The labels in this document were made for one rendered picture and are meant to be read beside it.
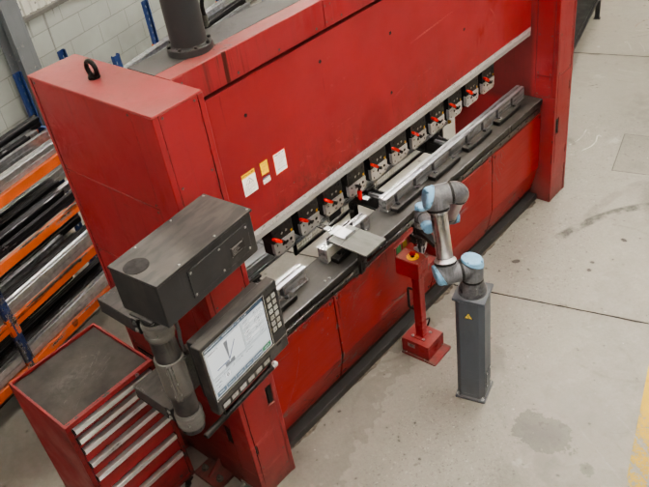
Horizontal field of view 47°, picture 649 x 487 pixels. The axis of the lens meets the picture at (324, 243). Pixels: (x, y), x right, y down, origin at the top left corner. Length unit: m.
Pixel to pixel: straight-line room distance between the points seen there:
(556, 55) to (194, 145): 3.22
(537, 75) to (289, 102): 2.53
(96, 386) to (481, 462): 2.06
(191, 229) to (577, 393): 2.69
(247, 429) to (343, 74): 1.83
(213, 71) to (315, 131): 0.78
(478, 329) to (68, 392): 2.11
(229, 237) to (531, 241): 3.36
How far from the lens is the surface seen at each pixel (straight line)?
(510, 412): 4.50
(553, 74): 5.58
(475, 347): 4.22
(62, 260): 5.01
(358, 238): 4.11
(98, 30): 8.75
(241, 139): 3.38
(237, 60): 3.25
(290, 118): 3.58
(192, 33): 3.18
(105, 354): 3.84
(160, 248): 2.67
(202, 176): 2.98
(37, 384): 3.85
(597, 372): 4.76
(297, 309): 3.90
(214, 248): 2.67
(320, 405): 4.53
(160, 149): 2.81
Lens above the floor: 3.43
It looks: 36 degrees down
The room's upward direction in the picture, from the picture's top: 9 degrees counter-clockwise
